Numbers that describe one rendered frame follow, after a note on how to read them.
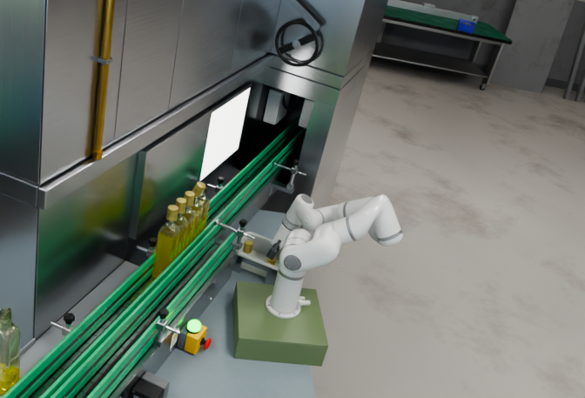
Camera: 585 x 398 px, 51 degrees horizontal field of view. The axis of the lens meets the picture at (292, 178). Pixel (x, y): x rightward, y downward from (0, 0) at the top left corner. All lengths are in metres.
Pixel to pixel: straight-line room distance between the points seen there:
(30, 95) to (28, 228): 0.37
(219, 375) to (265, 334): 0.20
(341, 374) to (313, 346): 1.19
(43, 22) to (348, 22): 1.66
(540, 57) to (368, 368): 6.94
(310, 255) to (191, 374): 0.53
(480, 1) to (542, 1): 0.82
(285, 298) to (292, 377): 0.26
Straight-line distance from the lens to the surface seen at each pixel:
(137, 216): 2.14
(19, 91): 1.58
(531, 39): 9.51
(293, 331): 2.16
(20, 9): 1.51
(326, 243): 1.95
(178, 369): 2.08
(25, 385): 1.77
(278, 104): 3.18
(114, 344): 1.90
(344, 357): 3.41
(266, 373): 2.13
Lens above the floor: 2.25
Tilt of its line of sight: 27 degrees down
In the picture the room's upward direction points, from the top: 14 degrees clockwise
